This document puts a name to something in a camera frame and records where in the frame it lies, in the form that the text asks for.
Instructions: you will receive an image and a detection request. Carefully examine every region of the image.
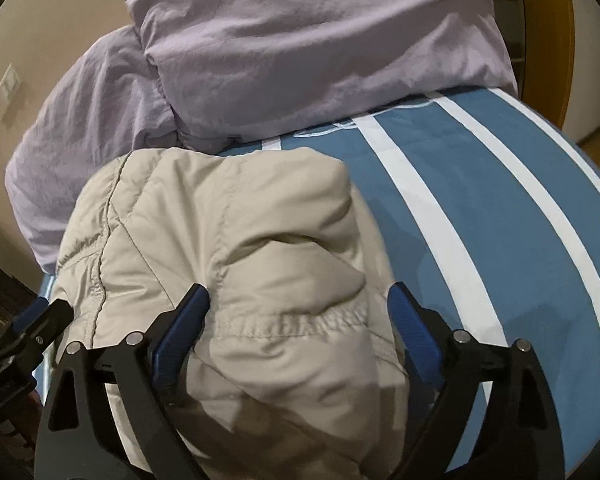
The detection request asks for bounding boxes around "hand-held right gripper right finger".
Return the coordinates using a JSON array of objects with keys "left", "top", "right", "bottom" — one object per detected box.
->
[{"left": 387, "top": 282, "right": 566, "bottom": 480}]

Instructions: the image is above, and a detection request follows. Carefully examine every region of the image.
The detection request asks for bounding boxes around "beige wall switch plate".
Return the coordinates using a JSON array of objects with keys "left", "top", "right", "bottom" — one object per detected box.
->
[{"left": 0, "top": 62, "right": 23, "bottom": 111}]

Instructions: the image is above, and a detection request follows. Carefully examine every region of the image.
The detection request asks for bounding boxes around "beige puffer jacket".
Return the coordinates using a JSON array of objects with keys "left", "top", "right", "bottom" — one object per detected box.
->
[{"left": 55, "top": 146, "right": 416, "bottom": 480}]

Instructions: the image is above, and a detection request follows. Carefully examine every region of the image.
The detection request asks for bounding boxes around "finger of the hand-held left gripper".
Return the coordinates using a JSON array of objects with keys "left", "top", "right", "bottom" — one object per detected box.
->
[{"left": 2, "top": 297, "right": 75, "bottom": 356}]

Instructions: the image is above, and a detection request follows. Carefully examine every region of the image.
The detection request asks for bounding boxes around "lavender duvet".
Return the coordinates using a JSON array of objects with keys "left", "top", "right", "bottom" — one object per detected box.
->
[{"left": 5, "top": 0, "right": 520, "bottom": 273}]

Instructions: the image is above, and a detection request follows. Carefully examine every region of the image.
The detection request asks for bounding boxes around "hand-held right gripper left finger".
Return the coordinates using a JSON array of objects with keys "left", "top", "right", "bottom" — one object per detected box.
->
[{"left": 36, "top": 283, "right": 211, "bottom": 480}]

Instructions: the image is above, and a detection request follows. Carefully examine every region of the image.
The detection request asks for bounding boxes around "blue white striped bed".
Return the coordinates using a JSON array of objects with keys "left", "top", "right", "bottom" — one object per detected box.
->
[{"left": 30, "top": 85, "right": 600, "bottom": 480}]

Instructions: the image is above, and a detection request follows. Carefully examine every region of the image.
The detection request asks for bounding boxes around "yellow wooden door frame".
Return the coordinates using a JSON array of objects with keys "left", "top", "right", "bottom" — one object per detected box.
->
[{"left": 517, "top": 0, "right": 576, "bottom": 128}]

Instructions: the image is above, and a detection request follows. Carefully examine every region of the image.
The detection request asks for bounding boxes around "white door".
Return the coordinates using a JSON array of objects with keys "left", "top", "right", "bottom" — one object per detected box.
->
[{"left": 562, "top": 0, "right": 600, "bottom": 143}]

